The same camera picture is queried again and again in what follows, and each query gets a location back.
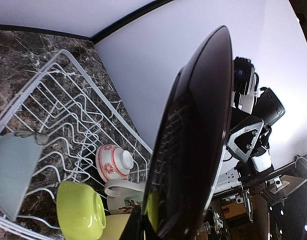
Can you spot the dark red floral bowl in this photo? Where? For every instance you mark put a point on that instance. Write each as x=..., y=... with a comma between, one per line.
x=189, y=146

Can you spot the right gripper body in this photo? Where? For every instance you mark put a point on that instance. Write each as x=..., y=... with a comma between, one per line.
x=260, y=157

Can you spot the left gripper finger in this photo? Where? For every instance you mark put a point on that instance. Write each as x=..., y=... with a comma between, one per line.
x=133, y=229

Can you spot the yellow mug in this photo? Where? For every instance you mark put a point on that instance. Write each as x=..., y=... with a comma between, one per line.
x=115, y=225

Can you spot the right black frame post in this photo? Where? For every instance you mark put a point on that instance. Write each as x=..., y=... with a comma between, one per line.
x=129, y=18

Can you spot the teal patterned mug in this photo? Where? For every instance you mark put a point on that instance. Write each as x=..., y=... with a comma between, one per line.
x=123, y=196

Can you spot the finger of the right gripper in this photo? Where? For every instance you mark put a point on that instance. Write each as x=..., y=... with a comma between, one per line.
x=243, y=137

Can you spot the pink and white cup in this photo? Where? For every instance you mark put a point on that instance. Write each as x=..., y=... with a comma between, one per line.
x=113, y=162

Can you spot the lime green bowl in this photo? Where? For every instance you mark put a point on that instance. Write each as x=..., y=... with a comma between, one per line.
x=80, y=211

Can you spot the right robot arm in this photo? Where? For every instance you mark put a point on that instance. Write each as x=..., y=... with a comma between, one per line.
x=270, y=109

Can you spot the light teal bowl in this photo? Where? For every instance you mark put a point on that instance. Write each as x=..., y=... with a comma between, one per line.
x=19, y=155

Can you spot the white wire dish rack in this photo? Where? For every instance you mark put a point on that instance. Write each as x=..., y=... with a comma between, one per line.
x=64, y=106

